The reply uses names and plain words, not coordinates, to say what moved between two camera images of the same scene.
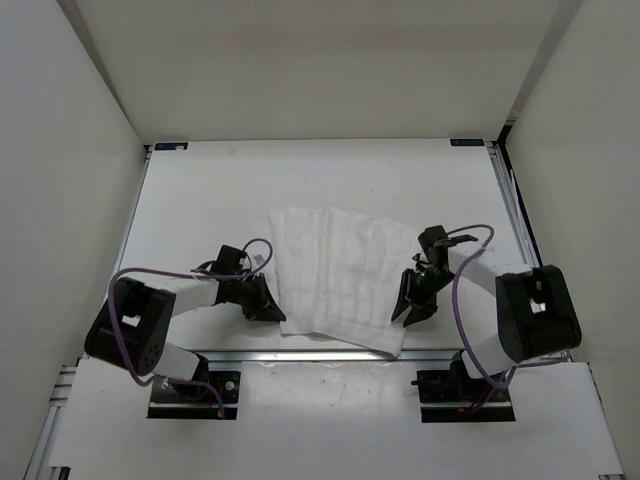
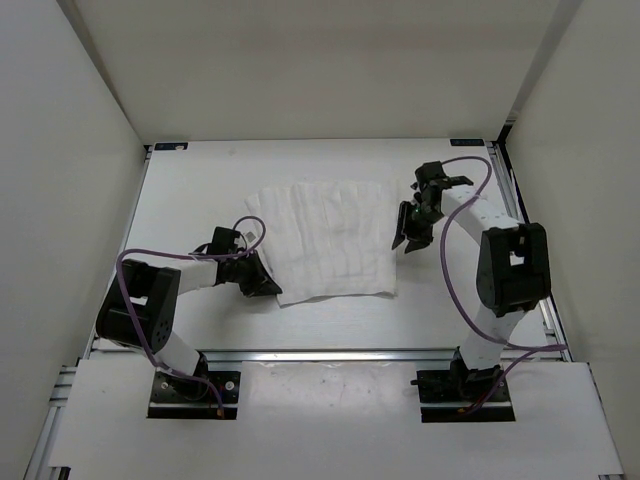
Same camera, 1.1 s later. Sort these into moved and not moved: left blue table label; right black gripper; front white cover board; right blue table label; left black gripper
Moved: right black gripper; left black gripper
Not moved: front white cover board; left blue table label; right blue table label
